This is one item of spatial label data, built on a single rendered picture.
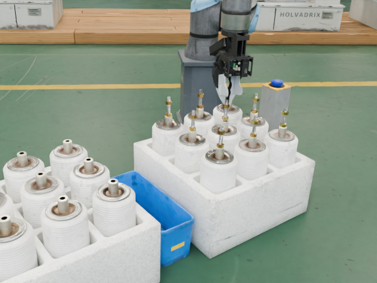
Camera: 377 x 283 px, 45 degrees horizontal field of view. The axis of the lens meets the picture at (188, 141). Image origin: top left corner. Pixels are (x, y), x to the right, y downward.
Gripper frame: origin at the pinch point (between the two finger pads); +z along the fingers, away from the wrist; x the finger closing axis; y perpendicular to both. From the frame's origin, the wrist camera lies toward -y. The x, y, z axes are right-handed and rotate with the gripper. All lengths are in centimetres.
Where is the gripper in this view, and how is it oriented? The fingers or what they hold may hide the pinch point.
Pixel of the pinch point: (225, 98)
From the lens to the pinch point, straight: 129.2
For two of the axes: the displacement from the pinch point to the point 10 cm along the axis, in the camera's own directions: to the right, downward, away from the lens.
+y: 3.5, 4.3, -8.3
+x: 9.3, -1.3, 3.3
